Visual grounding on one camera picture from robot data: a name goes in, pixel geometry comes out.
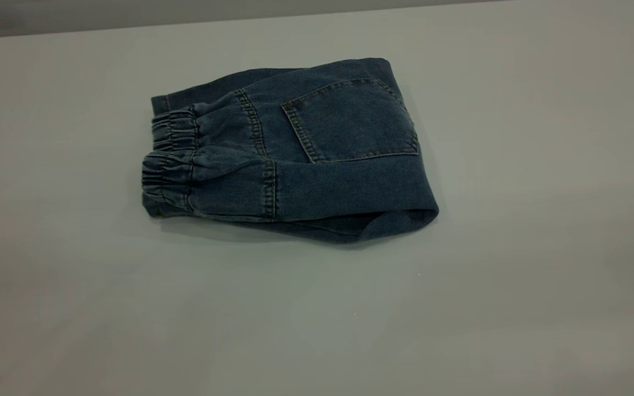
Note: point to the blue denim shorts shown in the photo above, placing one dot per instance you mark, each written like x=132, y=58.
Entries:
x=306, y=159

